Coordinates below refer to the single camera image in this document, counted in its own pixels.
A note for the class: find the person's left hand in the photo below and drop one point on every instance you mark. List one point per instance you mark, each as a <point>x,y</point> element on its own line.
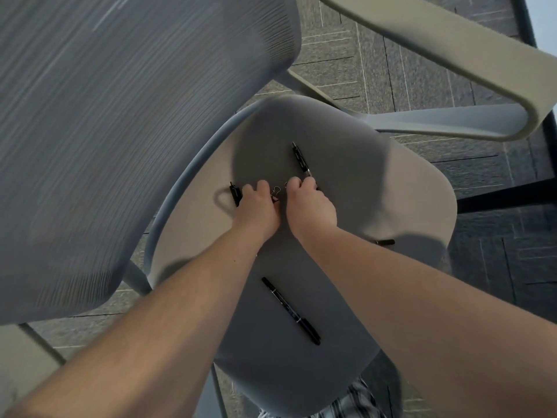
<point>256,217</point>

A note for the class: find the person's right hand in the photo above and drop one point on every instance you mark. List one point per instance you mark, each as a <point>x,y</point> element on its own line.
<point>311,213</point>

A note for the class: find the black click pen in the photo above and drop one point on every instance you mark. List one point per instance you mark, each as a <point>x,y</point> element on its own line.
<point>235,195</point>
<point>300,158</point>

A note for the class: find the small dark binder clip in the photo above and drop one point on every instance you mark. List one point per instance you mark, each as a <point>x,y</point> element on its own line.
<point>275,192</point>

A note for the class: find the black capped marker pen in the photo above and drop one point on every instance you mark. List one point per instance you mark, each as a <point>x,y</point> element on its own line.
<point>291,311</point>
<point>386,242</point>

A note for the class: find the grey office chair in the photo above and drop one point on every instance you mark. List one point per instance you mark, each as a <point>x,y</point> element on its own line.
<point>109,126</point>

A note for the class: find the person's left forearm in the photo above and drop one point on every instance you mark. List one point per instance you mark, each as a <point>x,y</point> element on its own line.
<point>152,326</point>

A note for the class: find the person's right forearm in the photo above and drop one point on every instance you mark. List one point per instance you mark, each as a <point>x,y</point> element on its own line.
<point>435,322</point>

